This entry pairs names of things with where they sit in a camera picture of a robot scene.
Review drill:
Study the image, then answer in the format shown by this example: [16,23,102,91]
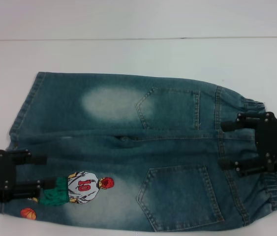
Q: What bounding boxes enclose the blue denim shorts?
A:
[0,71,277,236]

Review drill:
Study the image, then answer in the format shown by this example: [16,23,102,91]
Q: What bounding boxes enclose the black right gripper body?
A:
[255,111,277,173]

